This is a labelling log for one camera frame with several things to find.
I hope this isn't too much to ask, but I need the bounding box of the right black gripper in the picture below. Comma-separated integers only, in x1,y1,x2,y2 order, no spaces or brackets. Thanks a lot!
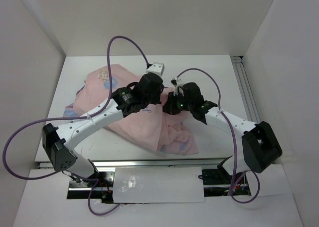
161,90,193,115

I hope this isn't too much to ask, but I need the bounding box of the pink blue printed pillowcase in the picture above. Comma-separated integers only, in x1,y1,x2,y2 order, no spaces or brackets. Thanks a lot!
63,64,199,155

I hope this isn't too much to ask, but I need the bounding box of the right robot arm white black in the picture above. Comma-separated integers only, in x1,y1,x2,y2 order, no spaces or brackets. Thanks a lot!
162,82,283,183

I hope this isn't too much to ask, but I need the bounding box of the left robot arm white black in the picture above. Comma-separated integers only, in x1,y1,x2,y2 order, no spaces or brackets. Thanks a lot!
42,73,163,187

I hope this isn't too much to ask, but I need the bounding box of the white cover plate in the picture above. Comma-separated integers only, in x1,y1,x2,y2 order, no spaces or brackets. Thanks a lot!
113,167,205,204

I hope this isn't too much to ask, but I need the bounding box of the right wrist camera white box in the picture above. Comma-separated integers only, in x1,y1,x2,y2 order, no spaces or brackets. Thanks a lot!
171,77,184,96

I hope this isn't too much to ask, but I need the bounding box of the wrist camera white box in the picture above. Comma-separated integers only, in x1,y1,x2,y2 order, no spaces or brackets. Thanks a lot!
146,62,164,77
171,77,184,96

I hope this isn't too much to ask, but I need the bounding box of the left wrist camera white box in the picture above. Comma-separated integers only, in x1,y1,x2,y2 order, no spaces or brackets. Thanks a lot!
146,62,164,77

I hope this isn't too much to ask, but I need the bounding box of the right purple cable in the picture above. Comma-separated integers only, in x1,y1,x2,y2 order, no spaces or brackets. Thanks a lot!
175,68,260,203

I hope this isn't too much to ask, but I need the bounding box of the purple cable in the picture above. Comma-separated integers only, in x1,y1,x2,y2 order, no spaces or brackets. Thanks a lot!
2,35,153,217
175,68,260,203

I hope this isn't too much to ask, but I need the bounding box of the aluminium side rail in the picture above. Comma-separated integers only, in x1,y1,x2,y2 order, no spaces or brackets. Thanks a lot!
230,56,261,122

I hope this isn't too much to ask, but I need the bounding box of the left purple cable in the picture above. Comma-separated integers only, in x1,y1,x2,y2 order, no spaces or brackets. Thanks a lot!
2,35,153,217

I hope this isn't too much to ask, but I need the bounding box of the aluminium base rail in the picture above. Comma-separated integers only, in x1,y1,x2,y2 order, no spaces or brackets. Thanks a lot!
92,158,225,169

